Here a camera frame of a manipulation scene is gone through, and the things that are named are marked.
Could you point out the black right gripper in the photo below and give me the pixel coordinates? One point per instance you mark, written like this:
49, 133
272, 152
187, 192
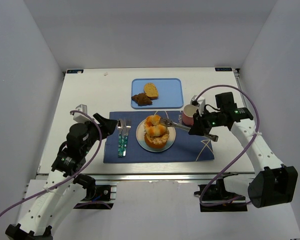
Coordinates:
200, 124

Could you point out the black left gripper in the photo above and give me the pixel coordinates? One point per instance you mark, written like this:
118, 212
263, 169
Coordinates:
103, 125

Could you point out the metal serving tongs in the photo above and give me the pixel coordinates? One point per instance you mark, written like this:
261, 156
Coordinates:
175, 125

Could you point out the round orange striped bun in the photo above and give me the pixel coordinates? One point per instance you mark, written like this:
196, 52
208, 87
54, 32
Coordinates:
153, 127

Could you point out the sugared orange muffin bread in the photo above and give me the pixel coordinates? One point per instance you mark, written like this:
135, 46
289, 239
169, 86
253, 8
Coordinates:
156, 142

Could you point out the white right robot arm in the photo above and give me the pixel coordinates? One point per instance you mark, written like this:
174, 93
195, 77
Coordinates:
274, 183

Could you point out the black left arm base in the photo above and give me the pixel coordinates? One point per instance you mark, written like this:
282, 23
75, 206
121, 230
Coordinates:
101, 197

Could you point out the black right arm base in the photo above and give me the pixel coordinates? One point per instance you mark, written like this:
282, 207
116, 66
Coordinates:
214, 195

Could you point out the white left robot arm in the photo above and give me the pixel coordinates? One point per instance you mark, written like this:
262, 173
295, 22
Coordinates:
65, 186

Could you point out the tan bread slice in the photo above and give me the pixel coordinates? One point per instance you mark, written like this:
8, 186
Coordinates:
151, 91

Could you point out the pink ceramic mug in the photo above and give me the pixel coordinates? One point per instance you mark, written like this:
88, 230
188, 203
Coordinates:
187, 114

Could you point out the blue cloth placemat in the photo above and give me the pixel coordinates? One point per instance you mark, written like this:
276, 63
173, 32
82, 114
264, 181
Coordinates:
186, 148

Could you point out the cream and blue plate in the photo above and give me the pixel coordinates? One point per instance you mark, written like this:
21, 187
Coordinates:
140, 132

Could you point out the brown chocolate croissant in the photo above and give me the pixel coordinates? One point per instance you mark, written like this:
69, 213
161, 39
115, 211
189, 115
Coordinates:
142, 99

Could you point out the light blue plastic tray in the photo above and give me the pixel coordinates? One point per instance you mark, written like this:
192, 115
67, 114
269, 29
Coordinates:
170, 93

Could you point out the dark label sticker right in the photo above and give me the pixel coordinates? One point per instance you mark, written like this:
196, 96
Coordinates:
223, 69

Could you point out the dark label sticker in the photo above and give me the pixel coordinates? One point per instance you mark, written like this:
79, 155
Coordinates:
74, 71
223, 69

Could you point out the dark label sticker left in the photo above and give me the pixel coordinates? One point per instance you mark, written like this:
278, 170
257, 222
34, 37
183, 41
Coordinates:
74, 71

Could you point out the spoon with green handle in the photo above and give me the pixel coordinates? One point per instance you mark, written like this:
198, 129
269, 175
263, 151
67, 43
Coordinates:
119, 128

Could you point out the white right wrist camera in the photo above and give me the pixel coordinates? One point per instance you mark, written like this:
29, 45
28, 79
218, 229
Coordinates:
199, 102

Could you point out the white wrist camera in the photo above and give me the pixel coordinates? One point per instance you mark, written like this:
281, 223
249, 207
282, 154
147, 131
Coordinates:
80, 114
199, 102

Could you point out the fork with green handle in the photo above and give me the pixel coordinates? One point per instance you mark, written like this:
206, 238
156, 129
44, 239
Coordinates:
128, 125

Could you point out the knife with green handle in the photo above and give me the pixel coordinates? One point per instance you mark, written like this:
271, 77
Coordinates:
124, 124

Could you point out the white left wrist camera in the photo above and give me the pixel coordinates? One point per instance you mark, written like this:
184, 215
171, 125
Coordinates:
80, 114

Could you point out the aluminium table rail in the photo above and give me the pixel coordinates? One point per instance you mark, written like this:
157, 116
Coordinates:
153, 177

